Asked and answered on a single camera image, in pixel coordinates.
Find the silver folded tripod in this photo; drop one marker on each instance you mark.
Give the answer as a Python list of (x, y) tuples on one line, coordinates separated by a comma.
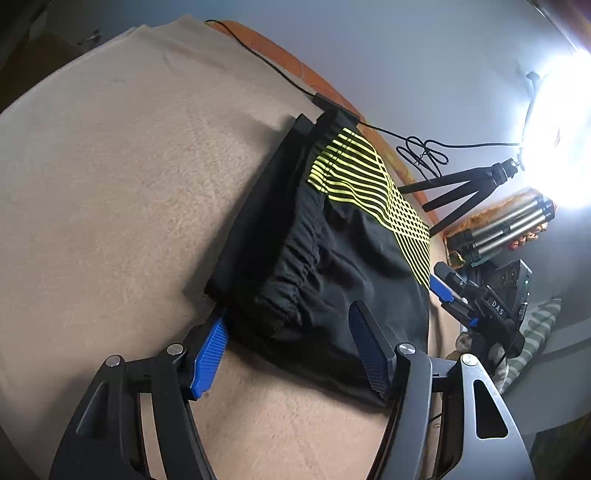
[(489, 232)]

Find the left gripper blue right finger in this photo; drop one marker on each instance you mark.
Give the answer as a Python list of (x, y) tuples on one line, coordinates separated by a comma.
[(478, 438)]

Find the green striped pillow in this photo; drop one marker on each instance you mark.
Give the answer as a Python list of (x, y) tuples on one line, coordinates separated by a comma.
[(536, 328)]

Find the black pants yellow stripes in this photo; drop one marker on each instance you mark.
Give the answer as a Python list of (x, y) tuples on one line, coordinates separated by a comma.
[(323, 227)]

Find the hanging decorative garland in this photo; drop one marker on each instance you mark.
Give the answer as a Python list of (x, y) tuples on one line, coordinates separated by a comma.
[(525, 238)]

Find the right hand white glove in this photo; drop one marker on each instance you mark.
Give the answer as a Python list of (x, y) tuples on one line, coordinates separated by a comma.
[(491, 355)]

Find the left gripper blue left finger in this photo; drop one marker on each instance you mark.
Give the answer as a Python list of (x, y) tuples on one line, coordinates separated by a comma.
[(104, 438)]

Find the black mini tripod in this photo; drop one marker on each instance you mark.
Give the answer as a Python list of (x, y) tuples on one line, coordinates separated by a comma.
[(477, 184)]

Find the grey camera box on gripper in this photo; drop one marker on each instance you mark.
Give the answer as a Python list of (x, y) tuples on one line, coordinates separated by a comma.
[(511, 283)]

